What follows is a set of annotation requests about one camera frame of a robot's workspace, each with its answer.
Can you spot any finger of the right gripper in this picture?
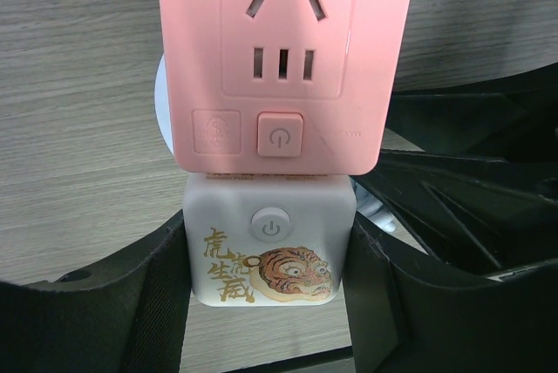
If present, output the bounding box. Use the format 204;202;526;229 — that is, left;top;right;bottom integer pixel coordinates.
359;70;557;275

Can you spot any white cube tiger adapter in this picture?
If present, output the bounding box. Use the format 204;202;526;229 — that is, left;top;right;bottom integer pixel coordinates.
182;173;356;307

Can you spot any pink white cube charger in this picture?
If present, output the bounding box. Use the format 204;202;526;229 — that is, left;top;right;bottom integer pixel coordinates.
159;0;411;175

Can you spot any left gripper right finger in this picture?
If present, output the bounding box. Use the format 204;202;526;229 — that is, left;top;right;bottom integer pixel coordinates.
344;216;557;372

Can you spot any light blue round socket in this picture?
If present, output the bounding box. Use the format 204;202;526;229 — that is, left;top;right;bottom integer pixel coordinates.
153;54;174;155

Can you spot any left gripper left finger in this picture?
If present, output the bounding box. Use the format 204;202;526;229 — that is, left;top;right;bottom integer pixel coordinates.
1;213;191;372

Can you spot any light blue cable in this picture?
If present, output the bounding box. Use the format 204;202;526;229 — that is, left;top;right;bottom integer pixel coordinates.
348;179;398;233

